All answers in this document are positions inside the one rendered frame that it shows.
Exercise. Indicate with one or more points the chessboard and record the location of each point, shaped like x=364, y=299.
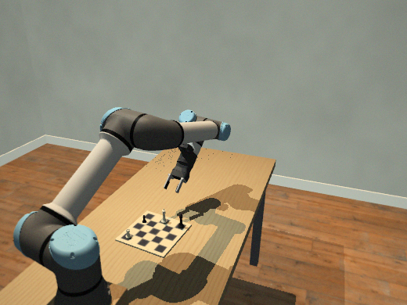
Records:
x=153, y=236

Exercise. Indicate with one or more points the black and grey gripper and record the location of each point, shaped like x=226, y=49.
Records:
x=184, y=165

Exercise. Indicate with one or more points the black chess king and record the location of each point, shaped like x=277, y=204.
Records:
x=181, y=225

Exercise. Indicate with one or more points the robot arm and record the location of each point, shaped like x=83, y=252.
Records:
x=52, y=237

